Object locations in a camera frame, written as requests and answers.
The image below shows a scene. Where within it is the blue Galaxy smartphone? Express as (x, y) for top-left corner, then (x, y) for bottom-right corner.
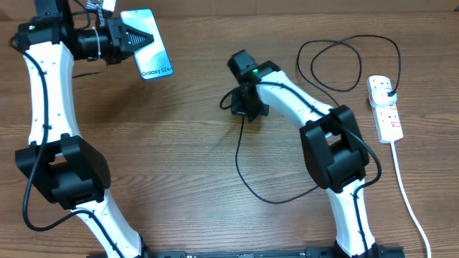
(120, 9), (174, 80)

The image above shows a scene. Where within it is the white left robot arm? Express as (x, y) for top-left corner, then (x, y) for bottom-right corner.
(9, 0), (153, 257)

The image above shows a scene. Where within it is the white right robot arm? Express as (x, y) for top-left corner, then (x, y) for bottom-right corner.
(227, 49), (380, 257)

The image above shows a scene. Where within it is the white charger plug adapter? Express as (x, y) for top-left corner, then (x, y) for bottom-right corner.
(369, 88), (397, 108)

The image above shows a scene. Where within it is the white power strip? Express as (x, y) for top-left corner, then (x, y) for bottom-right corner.
(366, 75), (403, 143)

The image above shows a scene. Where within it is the white power strip cord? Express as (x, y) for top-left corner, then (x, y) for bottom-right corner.
(389, 141), (433, 258)

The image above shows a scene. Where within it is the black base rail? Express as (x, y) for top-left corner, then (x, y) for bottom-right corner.
(141, 245), (405, 258)

